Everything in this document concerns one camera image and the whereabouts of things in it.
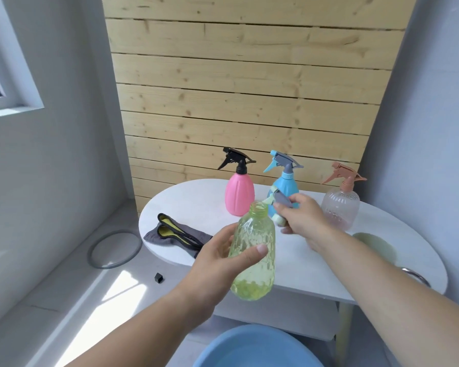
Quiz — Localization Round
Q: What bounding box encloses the person's left hand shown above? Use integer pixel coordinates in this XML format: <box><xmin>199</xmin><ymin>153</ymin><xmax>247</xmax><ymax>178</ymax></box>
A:
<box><xmin>180</xmin><ymin>223</ymin><xmax>269</xmax><ymax>329</ymax></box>

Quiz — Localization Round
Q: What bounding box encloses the person's right hand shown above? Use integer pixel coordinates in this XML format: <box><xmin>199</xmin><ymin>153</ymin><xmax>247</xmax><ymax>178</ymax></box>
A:
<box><xmin>273</xmin><ymin>193</ymin><xmax>343</xmax><ymax>253</ymax></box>

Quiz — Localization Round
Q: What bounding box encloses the green grey spray nozzle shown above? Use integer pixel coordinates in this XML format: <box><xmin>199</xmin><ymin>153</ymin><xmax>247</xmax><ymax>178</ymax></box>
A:
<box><xmin>262</xmin><ymin>185</ymin><xmax>300</xmax><ymax>228</ymax></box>

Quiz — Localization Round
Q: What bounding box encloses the clear ribbed spray bottle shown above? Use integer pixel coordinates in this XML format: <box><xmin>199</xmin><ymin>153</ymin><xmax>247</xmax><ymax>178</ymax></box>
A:
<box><xmin>320</xmin><ymin>187</ymin><xmax>361</xmax><ymax>232</ymax></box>

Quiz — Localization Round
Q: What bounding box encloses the blue spray bottle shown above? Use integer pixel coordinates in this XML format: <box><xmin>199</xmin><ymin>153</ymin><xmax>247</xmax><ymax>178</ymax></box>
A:
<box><xmin>267</xmin><ymin>172</ymin><xmax>300</xmax><ymax>218</ymax></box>

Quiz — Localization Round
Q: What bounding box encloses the green clear spray bottle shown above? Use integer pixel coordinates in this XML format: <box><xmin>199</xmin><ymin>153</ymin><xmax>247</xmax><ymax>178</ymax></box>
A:
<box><xmin>228</xmin><ymin>201</ymin><xmax>276</xmax><ymax>302</ymax></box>

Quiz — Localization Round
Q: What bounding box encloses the orange spray head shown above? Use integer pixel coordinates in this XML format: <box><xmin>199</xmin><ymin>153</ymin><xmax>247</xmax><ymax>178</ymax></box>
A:
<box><xmin>321</xmin><ymin>161</ymin><xmax>368</xmax><ymax>192</ymax></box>

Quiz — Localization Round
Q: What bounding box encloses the blue grey spray nozzle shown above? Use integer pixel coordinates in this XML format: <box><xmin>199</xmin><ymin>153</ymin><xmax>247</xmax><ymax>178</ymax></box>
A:
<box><xmin>263</xmin><ymin>150</ymin><xmax>304</xmax><ymax>176</ymax></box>

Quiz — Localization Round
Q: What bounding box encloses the pink spray bottle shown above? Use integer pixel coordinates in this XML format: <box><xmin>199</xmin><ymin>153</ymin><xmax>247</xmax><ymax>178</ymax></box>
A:
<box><xmin>224</xmin><ymin>172</ymin><xmax>256</xmax><ymax>217</ymax></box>

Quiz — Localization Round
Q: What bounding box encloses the beige cup with metal handle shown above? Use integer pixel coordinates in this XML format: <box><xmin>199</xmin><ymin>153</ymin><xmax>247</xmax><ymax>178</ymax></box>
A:
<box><xmin>351</xmin><ymin>232</ymin><xmax>432</xmax><ymax>289</ymax></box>

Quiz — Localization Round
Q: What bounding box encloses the black spray nozzle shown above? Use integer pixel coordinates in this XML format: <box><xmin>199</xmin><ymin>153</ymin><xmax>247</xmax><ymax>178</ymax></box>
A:
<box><xmin>217</xmin><ymin>147</ymin><xmax>257</xmax><ymax>175</ymax></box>

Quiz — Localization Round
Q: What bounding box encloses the person's right forearm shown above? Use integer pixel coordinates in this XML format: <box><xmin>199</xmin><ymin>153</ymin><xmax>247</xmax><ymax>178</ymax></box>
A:
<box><xmin>315</xmin><ymin>229</ymin><xmax>459</xmax><ymax>367</ymax></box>

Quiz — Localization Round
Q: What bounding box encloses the person's left forearm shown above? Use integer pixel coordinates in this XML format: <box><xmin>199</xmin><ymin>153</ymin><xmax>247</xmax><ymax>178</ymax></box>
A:
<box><xmin>65</xmin><ymin>286</ymin><xmax>215</xmax><ymax>367</ymax></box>

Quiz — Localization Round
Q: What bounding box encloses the grey cloth with black trim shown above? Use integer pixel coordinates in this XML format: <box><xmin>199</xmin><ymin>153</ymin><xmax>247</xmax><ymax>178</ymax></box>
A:
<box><xmin>143</xmin><ymin>213</ymin><xmax>214</xmax><ymax>259</ymax></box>

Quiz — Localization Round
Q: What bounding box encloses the white oval table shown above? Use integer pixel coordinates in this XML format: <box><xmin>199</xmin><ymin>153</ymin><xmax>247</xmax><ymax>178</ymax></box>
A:
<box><xmin>138</xmin><ymin>178</ymin><xmax>449</xmax><ymax>367</ymax></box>

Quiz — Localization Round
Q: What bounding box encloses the blue plastic basin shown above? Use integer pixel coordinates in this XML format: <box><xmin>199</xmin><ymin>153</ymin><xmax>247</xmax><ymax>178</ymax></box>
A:
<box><xmin>192</xmin><ymin>324</ymin><xmax>325</xmax><ymax>367</ymax></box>

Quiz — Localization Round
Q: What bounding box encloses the grey rubber ring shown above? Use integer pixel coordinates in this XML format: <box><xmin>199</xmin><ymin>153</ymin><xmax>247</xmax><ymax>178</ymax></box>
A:
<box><xmin>87</xmin><ymin>229</ymin><xmax>143</xmax><ymax>270</ymax></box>

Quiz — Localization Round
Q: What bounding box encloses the white window frame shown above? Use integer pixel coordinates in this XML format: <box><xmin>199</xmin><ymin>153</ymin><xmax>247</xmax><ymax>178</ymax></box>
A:
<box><xmin>0</xmin><ymin>0</ymin><xmax>45</xmax><ymax>120</ymax></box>

